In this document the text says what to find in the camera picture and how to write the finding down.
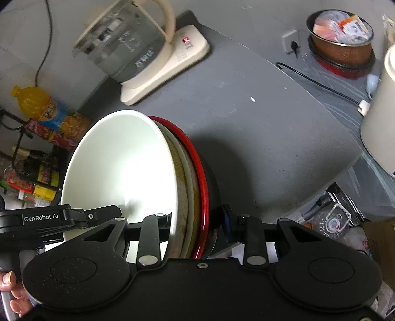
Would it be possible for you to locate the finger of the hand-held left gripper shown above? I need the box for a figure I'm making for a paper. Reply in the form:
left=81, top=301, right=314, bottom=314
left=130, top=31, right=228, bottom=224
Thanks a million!
left=72, top=205, right=123, bottom=229

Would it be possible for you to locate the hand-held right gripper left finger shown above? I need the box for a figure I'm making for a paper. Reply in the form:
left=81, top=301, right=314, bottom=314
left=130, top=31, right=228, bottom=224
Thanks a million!
left=83, top=213, right=172, bottom=270

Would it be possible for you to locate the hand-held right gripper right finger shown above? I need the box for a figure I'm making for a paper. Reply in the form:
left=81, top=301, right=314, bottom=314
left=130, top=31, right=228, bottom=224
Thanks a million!
left=221, top=204, right=331, bottom=269

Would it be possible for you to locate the white bowl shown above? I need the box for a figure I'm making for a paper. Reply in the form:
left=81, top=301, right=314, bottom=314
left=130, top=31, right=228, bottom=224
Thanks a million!
left=61, top=110, right=178, bottom=259

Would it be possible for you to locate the person's left hand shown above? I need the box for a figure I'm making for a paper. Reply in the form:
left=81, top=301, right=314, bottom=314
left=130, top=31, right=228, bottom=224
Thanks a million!
left=0, top=271, right=33, bottom=317

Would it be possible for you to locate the red snack packet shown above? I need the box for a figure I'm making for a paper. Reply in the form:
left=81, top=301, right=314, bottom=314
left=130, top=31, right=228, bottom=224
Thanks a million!
left=25, top=119, right=79, bottom=151

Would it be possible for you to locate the clear plastic packaging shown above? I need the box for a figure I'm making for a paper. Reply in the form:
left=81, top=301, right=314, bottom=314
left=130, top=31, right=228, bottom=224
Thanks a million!
left=287, top=182, right=368, bottom=247

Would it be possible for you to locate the orange juice bottle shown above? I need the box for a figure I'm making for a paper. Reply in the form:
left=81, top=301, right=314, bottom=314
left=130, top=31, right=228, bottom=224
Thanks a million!
left=11, top=86, right=92, bottom=145

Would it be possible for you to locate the cardboard box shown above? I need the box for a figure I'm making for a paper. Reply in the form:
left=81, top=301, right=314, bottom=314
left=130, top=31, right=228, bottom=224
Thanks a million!
left=361, top=219, right=395, bottom=288

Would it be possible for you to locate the cream rice cooker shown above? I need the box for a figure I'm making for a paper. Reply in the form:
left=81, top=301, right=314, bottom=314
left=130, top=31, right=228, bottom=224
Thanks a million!
left=360, top=43, right=395, bottom=178

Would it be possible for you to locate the red and black pot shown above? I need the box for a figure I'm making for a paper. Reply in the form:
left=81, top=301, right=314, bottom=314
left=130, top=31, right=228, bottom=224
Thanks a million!
left=309, top=39, right=376, bottom=76

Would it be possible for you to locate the pale blue cup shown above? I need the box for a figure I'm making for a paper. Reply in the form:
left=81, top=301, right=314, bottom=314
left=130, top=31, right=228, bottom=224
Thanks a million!
left=366, top=74, right=380, bottom=100

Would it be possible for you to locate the brown cooker inner pot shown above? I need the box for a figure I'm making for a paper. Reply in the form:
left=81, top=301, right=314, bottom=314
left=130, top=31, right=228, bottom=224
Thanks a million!
left=306, top=10, right=374, bottom=67

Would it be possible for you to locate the clear plastic bag of packets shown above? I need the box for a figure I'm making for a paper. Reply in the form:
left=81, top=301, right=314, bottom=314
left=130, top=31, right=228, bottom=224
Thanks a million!
left=312, top=12, right=371, bottom=44

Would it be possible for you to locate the black wire rack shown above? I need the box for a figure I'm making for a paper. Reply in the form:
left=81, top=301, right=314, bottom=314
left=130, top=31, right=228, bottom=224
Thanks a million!
left=0, top=107, right=64, bottom=206

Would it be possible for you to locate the black rice cooker cable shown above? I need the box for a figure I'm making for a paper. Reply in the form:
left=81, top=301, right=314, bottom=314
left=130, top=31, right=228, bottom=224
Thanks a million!
left=276, top=62, right=363, bottom=105

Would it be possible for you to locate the black kettle power cable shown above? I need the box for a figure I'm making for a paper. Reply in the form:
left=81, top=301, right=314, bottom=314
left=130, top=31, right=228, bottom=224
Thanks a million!
left=34, top=0, right=52, bottom=89

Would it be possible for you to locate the glass kettle with cream handle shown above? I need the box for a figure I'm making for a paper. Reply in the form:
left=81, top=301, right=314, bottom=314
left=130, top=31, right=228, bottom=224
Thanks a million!
left=72, top=0, right=177, bottom=86

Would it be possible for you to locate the white wall socket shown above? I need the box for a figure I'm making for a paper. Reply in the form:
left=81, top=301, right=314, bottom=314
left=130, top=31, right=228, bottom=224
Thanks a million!
left=281, top=29, right=302, bottom=55

